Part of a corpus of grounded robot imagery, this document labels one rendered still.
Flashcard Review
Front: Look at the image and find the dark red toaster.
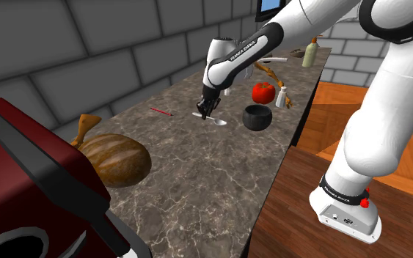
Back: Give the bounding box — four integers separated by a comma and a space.
0, 97, 154, 258

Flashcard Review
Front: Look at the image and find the pale green bottle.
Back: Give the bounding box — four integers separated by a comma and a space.
301, 37, 320, 68

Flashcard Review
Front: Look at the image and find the red pen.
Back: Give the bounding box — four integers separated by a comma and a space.
150, 107, 175, 117

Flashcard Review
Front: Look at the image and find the brown striped squash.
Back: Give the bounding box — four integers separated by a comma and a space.
70, 114, 153, 189

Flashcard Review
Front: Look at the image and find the white salt shaker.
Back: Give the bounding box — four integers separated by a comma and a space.
275, 86, 288, 109

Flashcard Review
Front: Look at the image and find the black bowl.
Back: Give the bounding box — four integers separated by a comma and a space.
242, 104, 273, 132

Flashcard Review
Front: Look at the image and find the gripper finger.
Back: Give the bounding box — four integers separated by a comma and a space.
208, 99, 222, 115
196, 100, 208, 121

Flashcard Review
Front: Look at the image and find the white ladle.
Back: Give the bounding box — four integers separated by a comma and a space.
244, 56, 289, 79

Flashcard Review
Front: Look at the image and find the orange-brown twisted branch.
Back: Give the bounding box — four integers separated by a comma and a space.
254, 61, 294, 109

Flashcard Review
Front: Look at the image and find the silver spoon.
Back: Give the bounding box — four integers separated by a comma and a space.
191, 111, 227, 127

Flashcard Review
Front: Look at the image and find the wood-patterned robot stand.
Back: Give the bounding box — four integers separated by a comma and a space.
241, 145, 413, 258

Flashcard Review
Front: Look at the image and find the window with dark frame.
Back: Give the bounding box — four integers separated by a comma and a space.
255, 0, 286, 23

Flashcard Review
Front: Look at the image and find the red bell pepper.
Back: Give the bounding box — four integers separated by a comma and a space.
251, 81, 277, 106

